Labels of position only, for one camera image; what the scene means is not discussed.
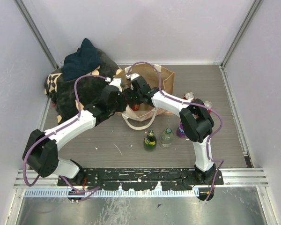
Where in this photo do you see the red Coke can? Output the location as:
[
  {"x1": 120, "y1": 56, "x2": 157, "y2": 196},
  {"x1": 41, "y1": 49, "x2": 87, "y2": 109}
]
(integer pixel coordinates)
[
  {"x1": 204, "y1": 101, "x2": 212, "y2": 114},
  {"x1": 132, "y1": 104, "x2": 140, "y2": 111},
  {"x1": 183, "y1": 91, "x2": 196, "y2": 101}
]

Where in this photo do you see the tan canvas tote bag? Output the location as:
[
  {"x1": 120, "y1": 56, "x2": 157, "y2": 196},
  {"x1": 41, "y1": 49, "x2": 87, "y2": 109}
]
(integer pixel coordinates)
[{"x1": 114, "y1": 63, "x2": 175, "y2": 130}]

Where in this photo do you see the green Perrier bottle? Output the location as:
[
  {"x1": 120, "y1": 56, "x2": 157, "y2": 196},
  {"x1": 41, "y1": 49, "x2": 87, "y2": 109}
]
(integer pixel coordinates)
[{"x1": 143, "y1": 130, "x2": 157, "y2": 151}]

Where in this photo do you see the clear glass Chang bottle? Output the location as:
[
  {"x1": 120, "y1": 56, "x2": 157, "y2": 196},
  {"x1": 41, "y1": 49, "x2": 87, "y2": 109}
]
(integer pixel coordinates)
[{"x1": 160, "y1": 127, "x2": 174, "y2": 148}]

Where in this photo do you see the purple Fanta can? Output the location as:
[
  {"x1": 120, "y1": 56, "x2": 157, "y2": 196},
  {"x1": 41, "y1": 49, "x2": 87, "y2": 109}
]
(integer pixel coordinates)
[{"x1": 176, "y1": 122, "x2": 186, "y2": 138}]

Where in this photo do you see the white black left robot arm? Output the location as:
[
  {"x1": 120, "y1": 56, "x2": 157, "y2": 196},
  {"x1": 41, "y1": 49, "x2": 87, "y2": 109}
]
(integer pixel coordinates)
[{"x1": 22, "y1": 78, "x2": 127, "y2": 186}]

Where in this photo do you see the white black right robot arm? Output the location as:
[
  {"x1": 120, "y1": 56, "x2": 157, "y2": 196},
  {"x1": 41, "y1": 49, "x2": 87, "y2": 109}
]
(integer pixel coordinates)
[{"x1": 125, "y1": 75, "x2": 216, "y2": 185}]

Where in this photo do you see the black floral cushion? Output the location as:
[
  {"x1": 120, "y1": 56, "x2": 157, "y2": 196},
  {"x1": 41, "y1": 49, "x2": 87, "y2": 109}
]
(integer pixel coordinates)
[{"x1": 44, "y1": 48, "x2": 120, "y2": 124}]

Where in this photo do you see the dark blue cloth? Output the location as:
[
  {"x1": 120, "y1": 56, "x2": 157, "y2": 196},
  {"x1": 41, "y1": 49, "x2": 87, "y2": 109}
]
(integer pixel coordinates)
[{"x1": 61, "y1": 38, "x2": 101, "y2": 81}]

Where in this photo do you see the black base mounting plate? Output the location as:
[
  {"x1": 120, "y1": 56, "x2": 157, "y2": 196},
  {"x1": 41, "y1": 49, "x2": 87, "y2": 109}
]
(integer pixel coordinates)
[{"x1": 57, "y1": 166, "x2": 224, "y2": 192}]

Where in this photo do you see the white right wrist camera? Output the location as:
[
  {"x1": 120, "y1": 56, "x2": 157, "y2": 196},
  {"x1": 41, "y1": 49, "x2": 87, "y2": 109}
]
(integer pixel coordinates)
[{"x1": 126, "y1": 73, "x2": 140, "y2": 82}]

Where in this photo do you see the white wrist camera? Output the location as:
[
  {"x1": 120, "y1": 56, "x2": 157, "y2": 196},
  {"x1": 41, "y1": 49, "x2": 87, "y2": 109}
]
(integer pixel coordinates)
[
  {"x1": 105, "y1": 77, "x2": 122, "y2": 92},
  {"x1": 126, "y1": 73, "x2": 140, "y2": 82}
]

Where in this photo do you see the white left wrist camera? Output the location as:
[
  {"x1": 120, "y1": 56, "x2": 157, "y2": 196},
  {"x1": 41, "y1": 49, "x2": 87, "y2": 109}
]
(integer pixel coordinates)
[{"x1": 105, "y1": 77, "x2": 122, "y2": 92}]

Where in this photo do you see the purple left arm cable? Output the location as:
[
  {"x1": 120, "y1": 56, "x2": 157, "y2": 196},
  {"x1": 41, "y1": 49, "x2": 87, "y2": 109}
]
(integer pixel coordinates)
[{"x1": 22, "y1": 75, "x2": 111, "y2": 202}]

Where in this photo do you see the aluminium frame rail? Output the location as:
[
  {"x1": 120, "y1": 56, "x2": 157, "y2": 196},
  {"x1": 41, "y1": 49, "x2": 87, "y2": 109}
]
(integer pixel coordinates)
[{"x1": 14, "y1": 170, "x2": 59, "y2": 188}]

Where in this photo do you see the grey slotted cable duct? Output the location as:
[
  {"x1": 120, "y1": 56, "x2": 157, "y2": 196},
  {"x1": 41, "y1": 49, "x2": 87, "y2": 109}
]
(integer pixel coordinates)
[{"x1": 24, "y1": 188, "x2": 199, "y2": 198}]

